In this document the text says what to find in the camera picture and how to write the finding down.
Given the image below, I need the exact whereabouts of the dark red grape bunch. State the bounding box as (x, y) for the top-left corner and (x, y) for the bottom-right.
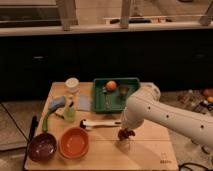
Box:
(118, 129), (135, 141)

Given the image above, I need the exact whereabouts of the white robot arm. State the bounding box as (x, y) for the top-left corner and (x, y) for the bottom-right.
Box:
(121, 83), (213, 149)

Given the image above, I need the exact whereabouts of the small metal cup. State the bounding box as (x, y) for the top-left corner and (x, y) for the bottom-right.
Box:
(119, 84), (129, 98)

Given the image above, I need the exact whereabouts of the white plastic cup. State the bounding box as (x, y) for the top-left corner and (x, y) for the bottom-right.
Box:
(65, 78), (79, 93)

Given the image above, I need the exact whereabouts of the orange fruit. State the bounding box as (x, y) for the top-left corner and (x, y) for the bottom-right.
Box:
(105, 80), (117, 91)

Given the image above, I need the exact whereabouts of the green plastic tray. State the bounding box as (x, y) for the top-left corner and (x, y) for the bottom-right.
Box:
(92, 77), (141, 113)

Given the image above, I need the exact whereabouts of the blue grey cloth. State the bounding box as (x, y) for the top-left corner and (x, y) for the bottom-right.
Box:
(77, 95), (91, 111)

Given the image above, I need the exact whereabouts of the wooden table board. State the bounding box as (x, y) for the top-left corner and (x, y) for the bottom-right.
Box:
(24, 82), (178, 171)

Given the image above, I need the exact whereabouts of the orange bowl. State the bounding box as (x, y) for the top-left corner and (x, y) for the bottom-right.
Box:
(58, 127), (89, 159)

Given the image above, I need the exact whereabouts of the dark purple bowl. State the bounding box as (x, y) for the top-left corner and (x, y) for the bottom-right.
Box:
(27, 133), (57, 162)

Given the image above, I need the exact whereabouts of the spice bottle rack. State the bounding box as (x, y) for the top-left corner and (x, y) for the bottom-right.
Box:
(178, 90), (213, 114)

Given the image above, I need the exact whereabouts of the white handled kitchen tool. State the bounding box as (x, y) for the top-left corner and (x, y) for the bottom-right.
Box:
(80, 119), (121, 130)

